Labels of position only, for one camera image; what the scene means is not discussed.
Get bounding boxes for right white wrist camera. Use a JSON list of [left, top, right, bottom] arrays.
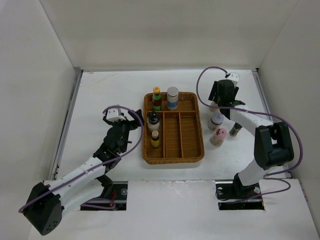
[[225, 72, 240, 86]]

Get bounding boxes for pink lid spice jar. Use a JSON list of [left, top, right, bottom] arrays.
[[210, 128, 227, 147]]

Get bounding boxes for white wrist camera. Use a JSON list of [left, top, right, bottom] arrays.
[[225, 72, 240, 86], [103, 104, 125, 123]]

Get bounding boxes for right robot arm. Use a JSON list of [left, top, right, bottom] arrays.
[[208, 79, 294, 198]]

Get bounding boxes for small yellow bottle cork cap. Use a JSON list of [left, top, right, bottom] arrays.
[[150, 130, 160, 148]]

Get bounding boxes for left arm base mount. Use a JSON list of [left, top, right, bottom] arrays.
[[80, 175, 129, 211]]

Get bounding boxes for right aluminium table rail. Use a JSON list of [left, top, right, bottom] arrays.
[[251, 67, 286, 161]]

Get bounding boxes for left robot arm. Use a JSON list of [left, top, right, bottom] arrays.
[[19, 105, 144, 236]]

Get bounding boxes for spice jar white label lid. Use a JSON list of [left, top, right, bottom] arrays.
[[208, 112, 224, 131]]

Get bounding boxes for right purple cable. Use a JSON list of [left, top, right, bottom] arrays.
[[196, 66, 305, 203]]

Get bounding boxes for grinder jar grey lid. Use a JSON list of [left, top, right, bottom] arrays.
[[209, 101, 220, 113]]

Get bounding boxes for silver lid blue label jar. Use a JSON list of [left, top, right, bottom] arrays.
[[166, 86, 179, 111]]

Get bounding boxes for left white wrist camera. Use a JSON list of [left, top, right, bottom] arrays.
[[103, 104, 125, 123]]

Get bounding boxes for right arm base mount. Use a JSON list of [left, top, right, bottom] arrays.
[[215, 181, 265, 211]]

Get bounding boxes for wicker divided tray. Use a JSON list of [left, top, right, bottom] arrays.
[[142, 92, 205, 165]]

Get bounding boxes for left aluminium table rail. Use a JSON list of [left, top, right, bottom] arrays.
[[52, 67, 83, 167]]

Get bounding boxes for small dark pepper shaker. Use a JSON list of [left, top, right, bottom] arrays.
[[229, 122, 242, 137]]

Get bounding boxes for white powder jar black lid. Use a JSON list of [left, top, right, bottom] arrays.
[[147, 111, 160, 133]]

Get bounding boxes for aluminium table rail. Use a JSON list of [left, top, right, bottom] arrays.
[[52, 67, 83, 167], [251, 67, 286, 161]]

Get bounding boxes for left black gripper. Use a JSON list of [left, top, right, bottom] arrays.
[[104, 109, 143, 153]]

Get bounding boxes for green sauce bottle yellow cap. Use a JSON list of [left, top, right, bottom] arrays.
[[152, 86, 162, 111]]

